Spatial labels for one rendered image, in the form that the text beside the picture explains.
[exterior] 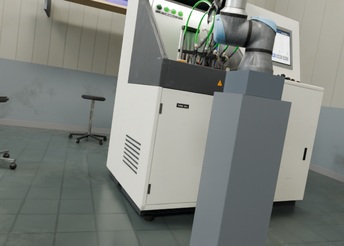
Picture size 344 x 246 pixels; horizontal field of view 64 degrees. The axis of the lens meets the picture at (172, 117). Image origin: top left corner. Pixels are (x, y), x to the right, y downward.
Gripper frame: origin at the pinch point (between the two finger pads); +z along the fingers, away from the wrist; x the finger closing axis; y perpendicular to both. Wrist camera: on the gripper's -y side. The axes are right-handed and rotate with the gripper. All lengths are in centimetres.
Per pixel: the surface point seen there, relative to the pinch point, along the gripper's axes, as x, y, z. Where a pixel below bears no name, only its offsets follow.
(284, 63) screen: 76, -7, 44
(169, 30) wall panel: -17.8, -33.4, 27.3
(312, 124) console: 84, 43, 64
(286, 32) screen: 84, -30, 30
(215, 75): -3.6, 28.1, 18.8
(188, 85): -22.5, 34.0, 19.5
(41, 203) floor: -113, 66, 77
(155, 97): -43, 40, 22
